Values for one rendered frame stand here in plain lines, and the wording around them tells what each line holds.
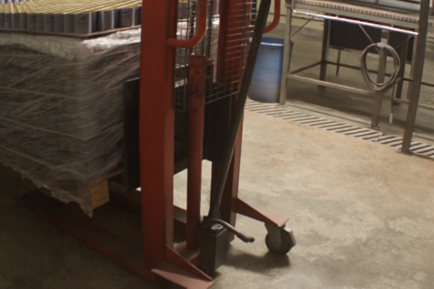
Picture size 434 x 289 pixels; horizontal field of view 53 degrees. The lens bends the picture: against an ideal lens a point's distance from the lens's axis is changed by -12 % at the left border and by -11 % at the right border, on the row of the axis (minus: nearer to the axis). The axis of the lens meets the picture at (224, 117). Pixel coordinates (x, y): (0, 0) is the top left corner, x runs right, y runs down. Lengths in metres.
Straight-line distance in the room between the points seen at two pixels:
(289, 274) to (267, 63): 2.89
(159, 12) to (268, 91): 3.30
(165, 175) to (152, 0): 0.66
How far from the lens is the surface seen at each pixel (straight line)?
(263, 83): 4.89
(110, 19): 1.85
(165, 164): 1.84
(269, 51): 4.81
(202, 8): 1.59
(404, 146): 4.06
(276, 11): 2.06
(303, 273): 2.37
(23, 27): 2.10
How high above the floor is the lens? 1.40
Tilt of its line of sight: 18 degrees down
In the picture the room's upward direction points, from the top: 3 degrees clockwise
